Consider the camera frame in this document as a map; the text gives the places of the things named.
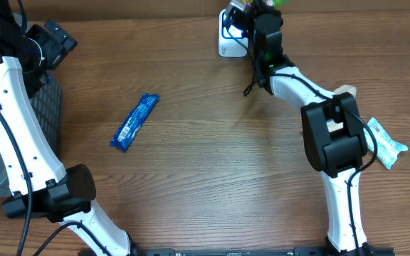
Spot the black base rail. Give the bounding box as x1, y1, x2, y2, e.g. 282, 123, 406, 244
78, 247, 396, 256

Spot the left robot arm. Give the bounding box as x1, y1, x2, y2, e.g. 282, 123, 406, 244
0, 1, 140, 255

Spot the green Haribo candy bag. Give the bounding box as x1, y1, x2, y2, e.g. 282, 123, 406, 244
241, 0, 289, 8

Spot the brown nut snack bag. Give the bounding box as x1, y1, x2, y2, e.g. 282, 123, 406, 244
299, 84, 358, 138

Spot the grey plastic mesh basket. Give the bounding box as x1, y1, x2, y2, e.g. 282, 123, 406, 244
0, 12, 65, 196

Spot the teal wipes packet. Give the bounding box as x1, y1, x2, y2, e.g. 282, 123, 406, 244
367, 117, 409, 169

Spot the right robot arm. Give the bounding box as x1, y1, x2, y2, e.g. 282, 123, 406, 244
223, 1, 372, 255

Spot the white barcode scanner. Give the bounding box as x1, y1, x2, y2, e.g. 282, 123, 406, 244
219, 9, 248, 58

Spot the blue snack packet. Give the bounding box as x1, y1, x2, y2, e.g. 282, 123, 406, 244
110, 93, 159, 152

